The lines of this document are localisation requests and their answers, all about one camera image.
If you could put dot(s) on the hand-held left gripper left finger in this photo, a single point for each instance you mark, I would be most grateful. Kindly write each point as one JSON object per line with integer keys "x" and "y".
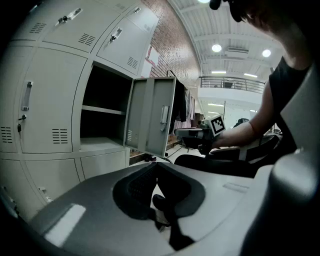
{"x": 95, "y": 205}

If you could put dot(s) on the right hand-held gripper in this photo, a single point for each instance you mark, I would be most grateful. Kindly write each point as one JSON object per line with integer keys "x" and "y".
{"x": 217, "y": 126}

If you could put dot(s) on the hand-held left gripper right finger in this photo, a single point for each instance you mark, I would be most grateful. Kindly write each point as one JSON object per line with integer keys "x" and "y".
{"x": 220, "y": 212}

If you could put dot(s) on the locker door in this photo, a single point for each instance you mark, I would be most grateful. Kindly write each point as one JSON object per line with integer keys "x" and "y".
{"x": 155, "y": 112}

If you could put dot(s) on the grey metal locker cabinet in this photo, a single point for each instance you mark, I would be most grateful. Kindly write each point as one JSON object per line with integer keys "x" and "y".
{"x": 50, "y": 100}

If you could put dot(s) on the person's right forearm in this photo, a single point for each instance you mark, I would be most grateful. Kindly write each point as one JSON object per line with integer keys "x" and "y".
{"x": 237, "y": 136}

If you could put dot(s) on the cardboard box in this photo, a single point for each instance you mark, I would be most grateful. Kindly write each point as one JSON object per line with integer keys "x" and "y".
{"x": 172, "y": 140}

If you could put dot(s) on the row of hanging clothes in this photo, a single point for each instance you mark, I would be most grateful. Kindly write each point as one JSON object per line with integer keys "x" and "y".
{"x": 180, "y": 100}

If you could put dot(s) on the dark shoe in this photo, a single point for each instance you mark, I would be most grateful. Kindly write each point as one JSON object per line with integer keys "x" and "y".
{"x": 150, "y": 158}

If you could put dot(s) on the black office chair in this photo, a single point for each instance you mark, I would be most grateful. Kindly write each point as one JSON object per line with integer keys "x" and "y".
{"x": 242, "y": 123}
{"x": 271, "y": 145}

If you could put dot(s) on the metal balcony railing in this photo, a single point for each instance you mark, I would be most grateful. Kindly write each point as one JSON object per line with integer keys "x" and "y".
{"x": 232, "y": 85}

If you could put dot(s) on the long ceiling light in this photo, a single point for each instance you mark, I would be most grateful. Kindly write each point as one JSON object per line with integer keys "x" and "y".
{"x": 218, "y": 72}
{"x": 250, "y": 75}

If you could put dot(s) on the white paper sheet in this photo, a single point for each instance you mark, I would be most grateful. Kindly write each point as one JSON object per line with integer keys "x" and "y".
{"x": 153, "y": 56}
{"x": 146, "y": 70}

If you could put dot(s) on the round ceiling light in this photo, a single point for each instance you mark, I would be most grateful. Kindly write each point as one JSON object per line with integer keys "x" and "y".
{"x": 216, "y": 48}
{"x": 203, "y": 1}
{"x": 266, "y": 53}

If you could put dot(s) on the ceiling air conditioner unit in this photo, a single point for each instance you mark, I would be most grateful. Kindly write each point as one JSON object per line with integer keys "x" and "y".
{"x": 238, "y": 50}

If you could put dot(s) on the person's black shirt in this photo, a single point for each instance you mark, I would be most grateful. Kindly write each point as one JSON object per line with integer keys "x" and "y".
{"x": 287, "y": 87}

